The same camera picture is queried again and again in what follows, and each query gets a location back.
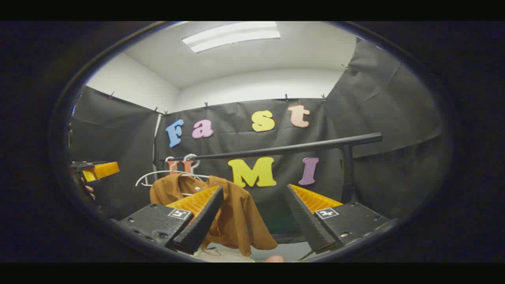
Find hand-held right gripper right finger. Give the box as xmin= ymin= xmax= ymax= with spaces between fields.
xmin=285 ymin=183 xmax=391 ymax=254

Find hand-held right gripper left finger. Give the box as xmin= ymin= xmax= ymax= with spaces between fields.
xmin=117 ymin=185 xmax=224 ymax=255

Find brown shirt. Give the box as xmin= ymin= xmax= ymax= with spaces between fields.
xmin=149 ymin=174 xmax=279 ymax=257

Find white hanger with shirt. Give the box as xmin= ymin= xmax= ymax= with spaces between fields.
xmin=180 ymin=153 xmax=210 ymax=196

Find white empty clothes hanger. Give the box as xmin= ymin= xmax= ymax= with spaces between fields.
xmin=135 ymin=156 xmax=186 ymax=187

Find black clothes rack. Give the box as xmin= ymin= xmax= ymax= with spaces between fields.
xmin=160 ymin=132 xmax=383 ymax=204

